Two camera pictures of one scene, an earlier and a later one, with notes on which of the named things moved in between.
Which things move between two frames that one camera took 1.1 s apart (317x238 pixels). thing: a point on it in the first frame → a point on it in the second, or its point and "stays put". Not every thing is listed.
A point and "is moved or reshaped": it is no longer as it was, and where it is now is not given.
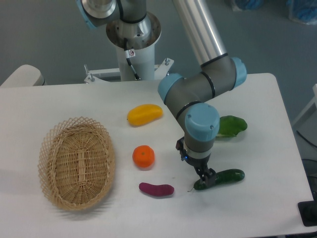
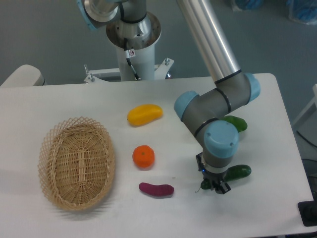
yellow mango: (143, 114) stays put
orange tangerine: (143, 155) stays put
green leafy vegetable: (230, 126) stays put
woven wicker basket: (77, 163) stays put
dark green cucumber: (222, 177) is moved or reshaped
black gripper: (208, 176) → (214, 178)
